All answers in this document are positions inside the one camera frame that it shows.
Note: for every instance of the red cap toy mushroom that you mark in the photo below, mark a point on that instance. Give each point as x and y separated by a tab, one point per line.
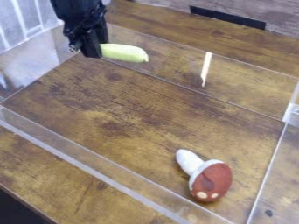
210	176

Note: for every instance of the black strip on table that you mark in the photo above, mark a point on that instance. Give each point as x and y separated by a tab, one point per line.
229	17

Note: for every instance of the green handled metal spoon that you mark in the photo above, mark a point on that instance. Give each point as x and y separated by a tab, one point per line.
123	52

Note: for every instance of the clear acrylic enclosure wall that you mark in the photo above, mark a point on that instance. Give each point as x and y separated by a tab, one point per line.
91	128

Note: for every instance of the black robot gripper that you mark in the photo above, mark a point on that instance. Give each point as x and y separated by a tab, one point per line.
84	24

